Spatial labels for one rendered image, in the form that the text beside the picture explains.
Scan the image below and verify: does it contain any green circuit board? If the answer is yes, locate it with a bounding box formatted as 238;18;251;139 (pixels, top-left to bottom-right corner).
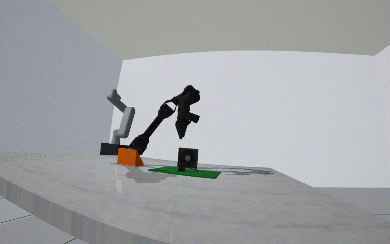
148;166;220;179

